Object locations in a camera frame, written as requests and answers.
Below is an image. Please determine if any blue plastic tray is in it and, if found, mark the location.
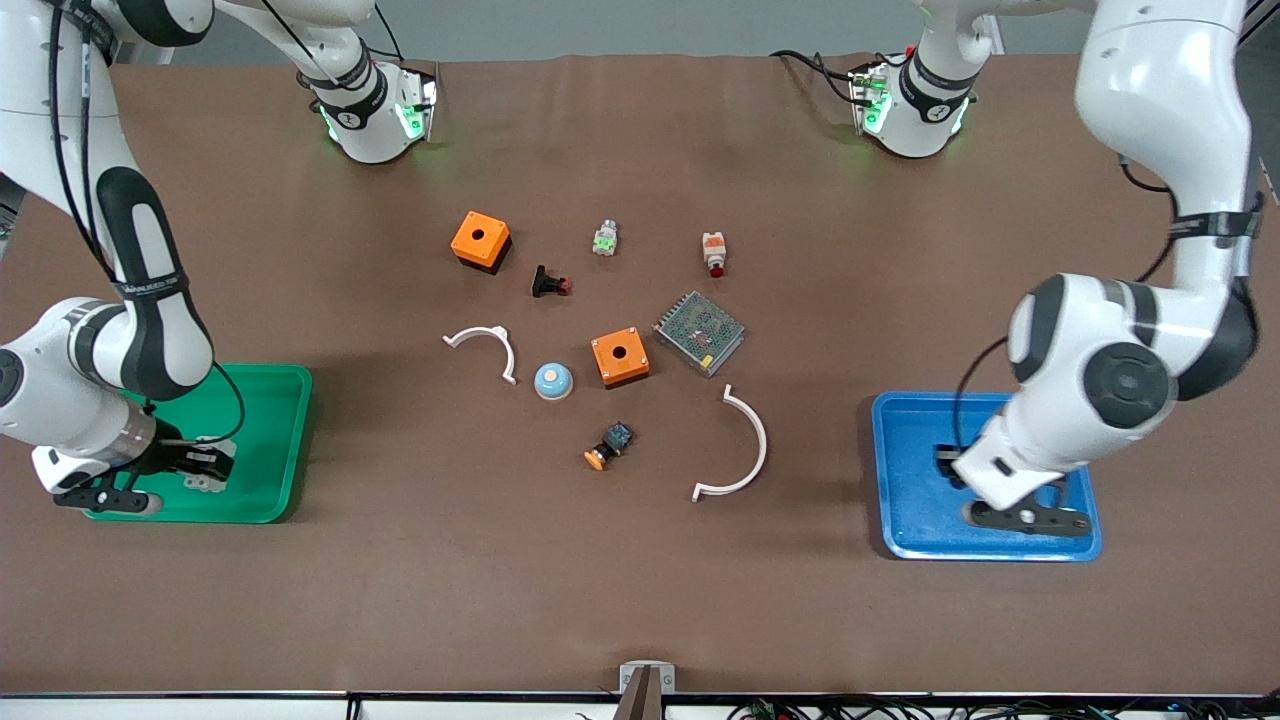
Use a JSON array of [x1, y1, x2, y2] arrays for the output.
[[871, 392, 1104, 563]]

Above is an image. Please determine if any green plastic tray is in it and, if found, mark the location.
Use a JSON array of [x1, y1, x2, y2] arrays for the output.
[[80, 362, 314, 525]]

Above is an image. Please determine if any large white pipe clamp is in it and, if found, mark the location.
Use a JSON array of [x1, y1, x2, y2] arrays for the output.
[[692, 384, 769, 503]]

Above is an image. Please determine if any metal mesh power supply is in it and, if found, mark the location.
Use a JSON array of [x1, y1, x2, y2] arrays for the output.
[[653, 291, 746, 378]]

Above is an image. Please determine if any small white pipe clamp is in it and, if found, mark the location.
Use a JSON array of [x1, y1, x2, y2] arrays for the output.
[[443, 325, 519, 386]]

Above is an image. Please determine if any orange mushroom button blue body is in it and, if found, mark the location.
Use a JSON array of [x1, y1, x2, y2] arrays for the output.
[[584, 421, 635, 472]]

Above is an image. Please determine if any orange button box black base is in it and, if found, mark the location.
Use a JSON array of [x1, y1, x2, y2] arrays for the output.
[[450, 210, 513, 275], [590, 326, 651, 390]]

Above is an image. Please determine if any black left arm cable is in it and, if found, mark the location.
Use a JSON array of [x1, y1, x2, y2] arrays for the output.
[[953, 155, 1263, 453]]

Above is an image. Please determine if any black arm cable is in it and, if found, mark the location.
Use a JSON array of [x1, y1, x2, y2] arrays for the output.
[[45, 0, 247, 447], [953, 155, 1263, 453]]

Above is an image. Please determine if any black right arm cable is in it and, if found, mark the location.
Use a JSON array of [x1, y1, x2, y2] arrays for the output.
[[45, 0, 247, 447]]

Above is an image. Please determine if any white table frame rail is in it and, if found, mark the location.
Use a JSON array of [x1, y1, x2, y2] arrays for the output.
[[0, 693, 1280, 720]]

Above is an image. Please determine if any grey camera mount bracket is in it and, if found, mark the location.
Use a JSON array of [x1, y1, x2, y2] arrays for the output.
[[618, 660, 677, 720]]

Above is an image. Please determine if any black base cable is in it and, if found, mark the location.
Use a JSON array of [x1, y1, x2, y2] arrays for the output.
[[770, 49, 863, 107]]

